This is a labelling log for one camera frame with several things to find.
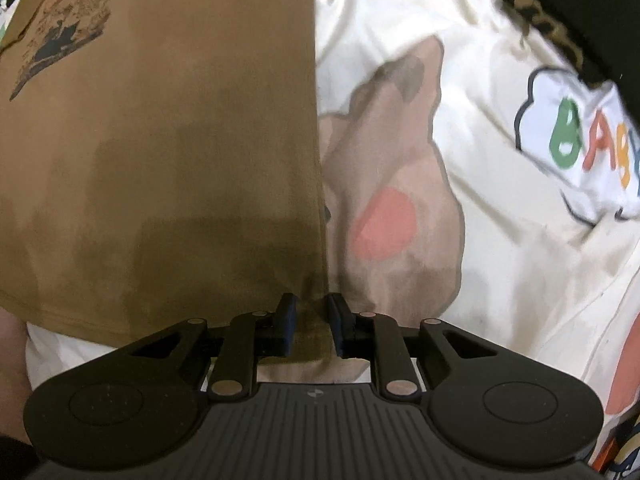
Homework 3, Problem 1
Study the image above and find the person's hand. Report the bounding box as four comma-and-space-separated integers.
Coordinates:
0, 309, 32, 444

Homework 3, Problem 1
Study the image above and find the black textured storage bag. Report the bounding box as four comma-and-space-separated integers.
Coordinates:
497, 0, 639, 119

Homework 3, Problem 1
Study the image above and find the white cartoon bed sheet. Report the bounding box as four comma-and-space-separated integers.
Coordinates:
1, 0, 639, 479

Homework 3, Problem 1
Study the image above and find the brown t-shirt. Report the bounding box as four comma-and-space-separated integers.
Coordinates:
1, 0, 326, 347

